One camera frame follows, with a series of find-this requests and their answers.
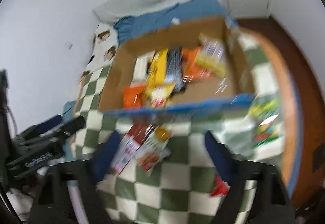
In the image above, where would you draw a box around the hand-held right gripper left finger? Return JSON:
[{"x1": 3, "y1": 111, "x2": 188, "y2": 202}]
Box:
[{"x1": 28, "y1": 130, "x2": 122, "y2": 224}]

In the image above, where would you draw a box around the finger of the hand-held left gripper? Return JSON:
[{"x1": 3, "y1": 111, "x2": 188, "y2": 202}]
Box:
[
  {"x1": 16, "y1": 115, "x2": 63, "y2": 143},
  {"x1": 25, "y1": 116, "x2": 85, "y2": 149}
]

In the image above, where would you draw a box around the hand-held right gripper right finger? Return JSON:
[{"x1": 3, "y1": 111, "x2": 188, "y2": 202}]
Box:
[{"x1": 205, "y1": 130, "x2": 296, "y2": 224}]

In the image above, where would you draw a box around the white red-label snack packet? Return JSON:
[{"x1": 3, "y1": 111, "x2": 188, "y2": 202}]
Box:
[{"x1": 110, "y1": 135, "x2": 143, "y2": 175}]

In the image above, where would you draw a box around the clear meat snack packet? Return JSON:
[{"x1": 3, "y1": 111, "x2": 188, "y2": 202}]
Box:
[{"x1": 136, "y1": 135, "x2": 172, "y2": 172}]

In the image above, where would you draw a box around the small orange snack packet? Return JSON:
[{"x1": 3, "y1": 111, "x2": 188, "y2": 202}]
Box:
[{"x1": 123, "y1": 84, "x2": 146, "y2": 109}]

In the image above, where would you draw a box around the blue printed cardboard box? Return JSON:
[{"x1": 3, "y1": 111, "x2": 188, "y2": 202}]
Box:
[{"x1": 98, "y1": 17, "x2": 256, "y2": 118}]

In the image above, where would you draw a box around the large orange snack packet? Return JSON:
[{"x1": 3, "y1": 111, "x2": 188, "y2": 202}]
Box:
[{"x1": 181, "y1": 47, "x2": 215, "y2": 82}]

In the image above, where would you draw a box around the pale yellow snack packet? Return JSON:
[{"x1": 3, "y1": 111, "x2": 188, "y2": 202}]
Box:
[{"x1": 197, "y1": 33, "x2": 228, "y2": 78}]

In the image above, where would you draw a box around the white brown wafer packet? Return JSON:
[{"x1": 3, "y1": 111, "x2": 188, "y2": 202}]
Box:
[{"x1": 134, "y1": 55, "x2": 153, "y2": 82}]

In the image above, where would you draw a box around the yellow black snack packet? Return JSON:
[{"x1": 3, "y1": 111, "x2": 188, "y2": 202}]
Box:
[{"x1": 146, "y1": 49, "x2": 169, "y2": 90}]

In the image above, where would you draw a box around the red stick snack packet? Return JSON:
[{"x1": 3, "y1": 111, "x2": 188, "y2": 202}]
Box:
[{"x1": 124, "y1": 124, "x2": 155, "y2": 143}]

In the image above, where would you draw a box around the red triangular snack packet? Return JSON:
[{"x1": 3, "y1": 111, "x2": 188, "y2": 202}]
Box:
[{"x1": 209, "y1": 173, "x2": 230, "y2": 198}]

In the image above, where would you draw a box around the round orange wrapped candy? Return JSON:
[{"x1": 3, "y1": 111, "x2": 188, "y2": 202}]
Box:
[{"x1": 155, "y1": 127, "x2": 172, "y2": 142}]

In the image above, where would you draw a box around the green colourful candy packet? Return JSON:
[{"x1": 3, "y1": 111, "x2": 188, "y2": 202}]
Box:
[{"x1": 250, "y1": 99, "x2": 281, "y2": 147}]

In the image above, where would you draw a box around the green white checkered blanket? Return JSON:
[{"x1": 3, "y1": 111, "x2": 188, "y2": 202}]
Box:
[{"x1": 71, "y1": 28, "x2": 297, "y2": 224}]

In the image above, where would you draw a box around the bear print pillow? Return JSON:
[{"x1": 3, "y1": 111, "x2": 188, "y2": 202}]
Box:
[{"x1": 76, "y1": 23, "x2": 120, "y2": 87}]

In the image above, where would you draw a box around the black box on floor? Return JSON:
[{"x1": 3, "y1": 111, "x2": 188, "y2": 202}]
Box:
[{"x1": 312, "y1": 144, "x2": 325, "y2": 171}]

